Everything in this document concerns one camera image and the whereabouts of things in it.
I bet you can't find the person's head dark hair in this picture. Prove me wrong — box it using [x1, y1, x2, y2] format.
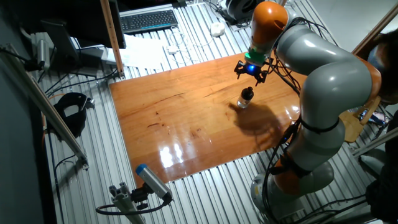
[366, 29, 398, 104]

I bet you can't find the slanted wooden frame beam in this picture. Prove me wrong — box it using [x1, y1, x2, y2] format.
[353, 2, 398, 55]

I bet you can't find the black camera cable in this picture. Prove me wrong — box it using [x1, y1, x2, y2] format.
[95, 198, 169, 217]

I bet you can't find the black fabric mass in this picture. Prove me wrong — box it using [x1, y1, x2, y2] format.
[365, 111, 398, 223]

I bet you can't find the white rounded plastic lump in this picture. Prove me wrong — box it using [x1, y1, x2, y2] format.
[210, 21, 226, 37]

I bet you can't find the aluminium profile bar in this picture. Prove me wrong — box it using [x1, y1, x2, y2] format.
[353, 127, 398, 157]

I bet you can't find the wooden upright beam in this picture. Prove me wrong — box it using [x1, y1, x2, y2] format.
[99, 0, 126, 78]

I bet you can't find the long aluminium rail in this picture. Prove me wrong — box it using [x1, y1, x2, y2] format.
[0, 43, 90, 170]

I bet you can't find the silver cylindrical camera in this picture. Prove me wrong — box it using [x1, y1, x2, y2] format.
[36, 39, 51, 71]

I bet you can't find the short aluminium profile stub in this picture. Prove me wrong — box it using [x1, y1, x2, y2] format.
[108, 182, 146, 224]

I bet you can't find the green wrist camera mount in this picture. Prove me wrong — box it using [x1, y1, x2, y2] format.
[244, 49, 269, 67]

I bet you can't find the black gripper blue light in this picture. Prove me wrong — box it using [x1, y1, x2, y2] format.
[233, 60, 270, 87]

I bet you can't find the black computer monitor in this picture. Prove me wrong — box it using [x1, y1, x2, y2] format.
[0, 0, 127, 49]

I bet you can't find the silver camera with blue end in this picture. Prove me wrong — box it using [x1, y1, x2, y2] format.
[136, 164, 174, 203]

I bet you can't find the black monitor stand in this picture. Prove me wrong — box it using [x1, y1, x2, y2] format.
[40, 20, 104, 77]

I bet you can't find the white paper sheet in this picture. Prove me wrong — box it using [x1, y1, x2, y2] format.
[107, 34, 170, 71]

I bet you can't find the black computer keyboard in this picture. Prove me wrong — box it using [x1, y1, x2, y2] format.
[119, 9, 179, 35]

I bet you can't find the black clamp holder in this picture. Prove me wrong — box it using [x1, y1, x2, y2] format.
[53, 92, 95, 138]

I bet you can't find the small clear glass jar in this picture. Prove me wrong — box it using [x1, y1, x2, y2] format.
[237, 95, 252, 110]

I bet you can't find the thin white cable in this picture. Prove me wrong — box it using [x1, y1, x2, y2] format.
[169, 26, 215, 63]

